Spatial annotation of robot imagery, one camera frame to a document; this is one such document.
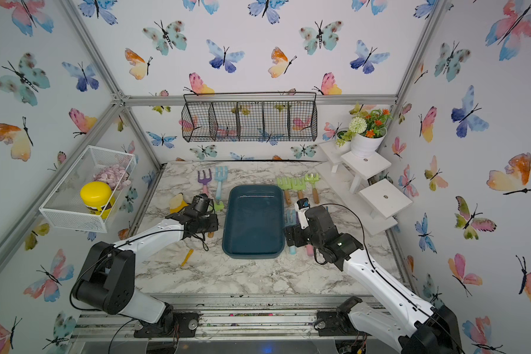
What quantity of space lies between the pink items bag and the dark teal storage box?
0.40 m

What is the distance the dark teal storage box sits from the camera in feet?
3.02

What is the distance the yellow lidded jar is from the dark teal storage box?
407mm

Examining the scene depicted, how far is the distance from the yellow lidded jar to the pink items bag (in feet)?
0.08

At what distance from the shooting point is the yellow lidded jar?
644mm

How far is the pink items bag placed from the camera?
695 millimetres
